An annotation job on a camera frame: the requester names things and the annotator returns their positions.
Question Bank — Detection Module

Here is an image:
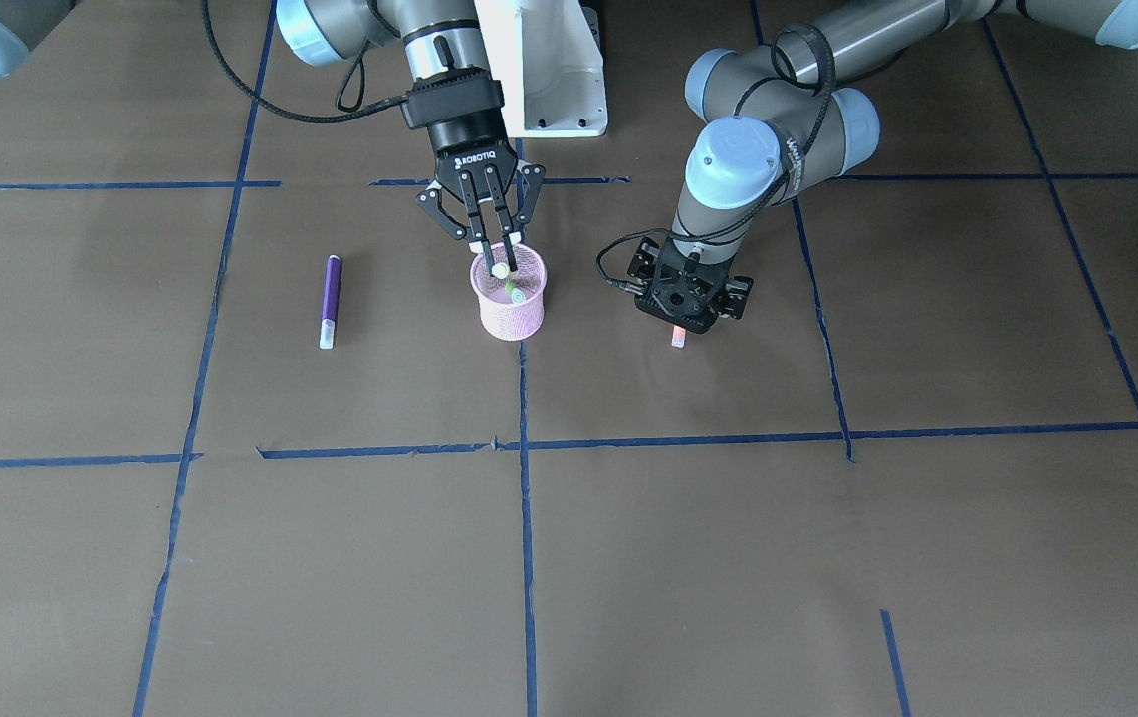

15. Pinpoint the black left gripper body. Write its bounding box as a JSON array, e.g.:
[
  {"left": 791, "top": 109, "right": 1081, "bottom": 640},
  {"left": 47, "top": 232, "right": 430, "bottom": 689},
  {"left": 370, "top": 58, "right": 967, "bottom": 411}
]
[{"left": 627, "top": 237, "right": 754, "bottom": 333}]

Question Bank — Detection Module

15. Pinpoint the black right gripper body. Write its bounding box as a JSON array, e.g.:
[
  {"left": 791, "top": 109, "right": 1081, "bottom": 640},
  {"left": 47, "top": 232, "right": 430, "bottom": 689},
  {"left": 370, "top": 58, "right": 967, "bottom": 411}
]
[{"left": 401, "top": 68, "right": 517, "bottom": 195}]

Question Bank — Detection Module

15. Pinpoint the green highlighter pen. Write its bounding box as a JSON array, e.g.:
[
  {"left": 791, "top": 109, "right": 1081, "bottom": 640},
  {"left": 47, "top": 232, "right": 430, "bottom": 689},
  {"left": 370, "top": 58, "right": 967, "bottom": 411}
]
[{"left": 501, "top": 277, "right": 529, "bottom": 306}]

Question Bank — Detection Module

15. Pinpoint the purple highlighter pen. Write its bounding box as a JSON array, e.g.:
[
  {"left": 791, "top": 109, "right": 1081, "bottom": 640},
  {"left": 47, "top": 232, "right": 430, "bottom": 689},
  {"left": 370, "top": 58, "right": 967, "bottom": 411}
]
[{"left": 318, "top": 254, "right": 343, "bottom": 351}]

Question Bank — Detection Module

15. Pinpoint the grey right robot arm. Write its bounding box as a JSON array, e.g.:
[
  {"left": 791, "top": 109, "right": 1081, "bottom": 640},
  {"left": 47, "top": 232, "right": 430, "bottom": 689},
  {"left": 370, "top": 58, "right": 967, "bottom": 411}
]
[{"left": 0, "top": 1, "right": 545, "bottom": 280}]

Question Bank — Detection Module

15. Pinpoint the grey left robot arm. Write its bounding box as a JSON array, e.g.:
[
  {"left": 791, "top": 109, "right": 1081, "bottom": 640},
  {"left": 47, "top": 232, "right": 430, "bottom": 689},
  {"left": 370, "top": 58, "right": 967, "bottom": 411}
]
[{"left": 604, "top": 1, "right": 1138, "bottom": 333}]

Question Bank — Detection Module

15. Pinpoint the pink mesh pen holder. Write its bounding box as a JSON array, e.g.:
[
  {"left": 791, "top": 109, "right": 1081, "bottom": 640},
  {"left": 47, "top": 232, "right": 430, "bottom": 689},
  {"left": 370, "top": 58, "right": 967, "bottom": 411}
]
[{"left": 469, "top": 242, "right": 549, "bottom": 343}]

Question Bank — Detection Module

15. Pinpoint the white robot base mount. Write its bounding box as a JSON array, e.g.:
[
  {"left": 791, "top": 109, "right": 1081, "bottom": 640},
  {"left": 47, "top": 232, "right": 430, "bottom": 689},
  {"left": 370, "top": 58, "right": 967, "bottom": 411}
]
[{"left": 476, "top": 1, "right": 609, "bottom": 139}]

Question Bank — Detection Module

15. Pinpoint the black braided cable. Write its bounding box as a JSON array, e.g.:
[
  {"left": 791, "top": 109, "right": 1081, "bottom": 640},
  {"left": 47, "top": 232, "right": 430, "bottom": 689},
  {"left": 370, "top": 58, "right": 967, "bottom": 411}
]
[
  {"left": 596, "top": 22, "right": 838, "bottom": 300},
  {"left": 203, "top": 0, "right": 420, "bottom": 125}
]

